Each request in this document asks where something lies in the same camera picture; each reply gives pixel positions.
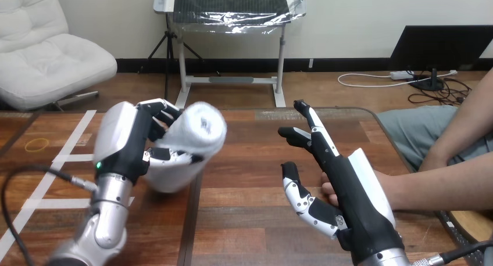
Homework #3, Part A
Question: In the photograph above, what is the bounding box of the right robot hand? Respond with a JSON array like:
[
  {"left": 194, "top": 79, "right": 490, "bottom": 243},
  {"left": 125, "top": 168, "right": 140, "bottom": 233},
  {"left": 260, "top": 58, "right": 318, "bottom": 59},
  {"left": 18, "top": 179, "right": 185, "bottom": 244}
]
[{"left": 277, "top": 99, "right": 406, "bottom": 266}]

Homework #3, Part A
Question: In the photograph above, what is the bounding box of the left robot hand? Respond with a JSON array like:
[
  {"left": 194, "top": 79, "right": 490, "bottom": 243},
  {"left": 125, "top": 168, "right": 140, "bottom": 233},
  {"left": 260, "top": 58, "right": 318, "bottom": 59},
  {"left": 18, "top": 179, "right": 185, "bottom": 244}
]
[{"left": 93, "top": 98, "right": 205, "bottom": 194}]

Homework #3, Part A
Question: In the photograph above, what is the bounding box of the person's hand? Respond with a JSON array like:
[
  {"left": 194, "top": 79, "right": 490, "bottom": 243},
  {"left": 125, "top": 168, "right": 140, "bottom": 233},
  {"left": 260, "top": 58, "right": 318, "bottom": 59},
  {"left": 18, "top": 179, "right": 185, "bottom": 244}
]
[{"left": 320, "top": 170, "right": 400, "bottom": 213}]

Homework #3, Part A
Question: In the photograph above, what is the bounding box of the white towel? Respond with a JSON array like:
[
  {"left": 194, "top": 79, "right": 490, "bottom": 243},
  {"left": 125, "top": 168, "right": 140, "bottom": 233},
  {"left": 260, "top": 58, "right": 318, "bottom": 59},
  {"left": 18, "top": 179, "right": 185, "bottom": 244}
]
[{"left": 153, "top": 100, "right": 228, "bottom": 166}]

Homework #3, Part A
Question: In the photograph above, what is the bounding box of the person's forearm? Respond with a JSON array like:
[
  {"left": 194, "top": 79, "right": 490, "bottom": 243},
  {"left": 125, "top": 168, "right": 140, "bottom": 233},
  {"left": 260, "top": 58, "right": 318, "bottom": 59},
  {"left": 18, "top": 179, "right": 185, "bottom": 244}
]
[
  {"left": 392, "top": 161, "right": 493, "bottom": 214},
  {"left": 417, "top": 69, "right": 493, "bottom": 174}
]

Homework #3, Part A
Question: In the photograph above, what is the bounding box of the person's body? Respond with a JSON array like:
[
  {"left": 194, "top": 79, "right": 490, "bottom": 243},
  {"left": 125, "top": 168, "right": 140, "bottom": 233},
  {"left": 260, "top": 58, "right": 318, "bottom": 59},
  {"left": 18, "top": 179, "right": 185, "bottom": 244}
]
[{"left": 376, "top": 104, "right": 493, "bottom": 172}]

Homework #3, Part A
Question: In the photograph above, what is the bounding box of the black tripod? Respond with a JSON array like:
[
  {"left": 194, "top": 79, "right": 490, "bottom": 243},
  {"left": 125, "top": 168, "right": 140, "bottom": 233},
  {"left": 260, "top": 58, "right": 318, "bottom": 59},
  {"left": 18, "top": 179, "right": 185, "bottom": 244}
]
[{"left": 145, "top": 13, "right": 206, "bottom": 100}]

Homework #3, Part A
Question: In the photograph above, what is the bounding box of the white cushioned chair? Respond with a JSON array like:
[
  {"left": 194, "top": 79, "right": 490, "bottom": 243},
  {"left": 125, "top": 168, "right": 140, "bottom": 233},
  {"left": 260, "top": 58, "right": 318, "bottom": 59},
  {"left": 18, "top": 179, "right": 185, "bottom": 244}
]
[{"left": 0, "top": 0, "right": 118, "bottom": 112}]

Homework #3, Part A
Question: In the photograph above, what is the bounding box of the white desk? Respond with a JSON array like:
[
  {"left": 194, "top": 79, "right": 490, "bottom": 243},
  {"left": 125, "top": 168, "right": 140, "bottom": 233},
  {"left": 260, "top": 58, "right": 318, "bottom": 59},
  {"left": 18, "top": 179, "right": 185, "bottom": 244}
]
[{"left": 153, "top": 0, "right": 309, "bottom": 109}]

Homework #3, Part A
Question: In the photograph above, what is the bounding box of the white power strip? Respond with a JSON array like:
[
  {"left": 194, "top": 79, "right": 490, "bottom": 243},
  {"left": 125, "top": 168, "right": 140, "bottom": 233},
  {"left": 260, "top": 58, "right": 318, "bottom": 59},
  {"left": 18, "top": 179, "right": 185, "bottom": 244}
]
[{"left": 390, "top": 70, "right": 415, "bottom": 81}]

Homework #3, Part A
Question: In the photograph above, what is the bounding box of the foil sheet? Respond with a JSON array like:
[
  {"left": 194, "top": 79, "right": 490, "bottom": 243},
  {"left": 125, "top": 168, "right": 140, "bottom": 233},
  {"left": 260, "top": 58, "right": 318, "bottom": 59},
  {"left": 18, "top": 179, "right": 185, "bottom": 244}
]
[{"left": 171, "top": 0, "right": 310, "bottom": 35}]

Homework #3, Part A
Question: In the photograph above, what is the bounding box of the dark screen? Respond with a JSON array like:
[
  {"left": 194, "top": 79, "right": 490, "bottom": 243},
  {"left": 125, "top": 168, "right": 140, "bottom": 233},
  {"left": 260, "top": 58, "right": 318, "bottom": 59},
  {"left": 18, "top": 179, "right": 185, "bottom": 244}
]
[{"left": 388, "top": 24, "right": 493, "bottom": 92}]

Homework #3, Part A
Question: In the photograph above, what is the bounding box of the black cable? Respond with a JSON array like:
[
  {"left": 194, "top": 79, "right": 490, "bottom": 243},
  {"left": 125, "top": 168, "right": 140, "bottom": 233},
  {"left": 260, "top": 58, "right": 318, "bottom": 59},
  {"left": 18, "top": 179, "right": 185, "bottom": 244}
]
[
  {"left": 0, "top": 163, "right": 98, "bottom": 266},
  {"left": 411, "top": 239, "right": 493, "bottom": 266}
]

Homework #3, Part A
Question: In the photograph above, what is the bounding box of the tangle of cables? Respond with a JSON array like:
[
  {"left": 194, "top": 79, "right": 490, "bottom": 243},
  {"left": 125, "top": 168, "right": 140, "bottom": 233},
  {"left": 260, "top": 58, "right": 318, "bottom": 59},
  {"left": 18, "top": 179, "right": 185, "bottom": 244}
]
[{"left": 337, "top": 67, "right": 473, "bottom": 107}]

